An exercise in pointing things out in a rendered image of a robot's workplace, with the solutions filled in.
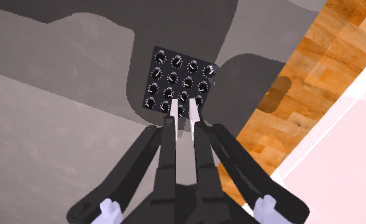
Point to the dark grey knob box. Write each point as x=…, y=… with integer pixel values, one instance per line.
x=177, y=76

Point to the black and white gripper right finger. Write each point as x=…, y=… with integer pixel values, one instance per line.
x=270, y=202

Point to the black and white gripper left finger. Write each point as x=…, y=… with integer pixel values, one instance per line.
x=107, y=202

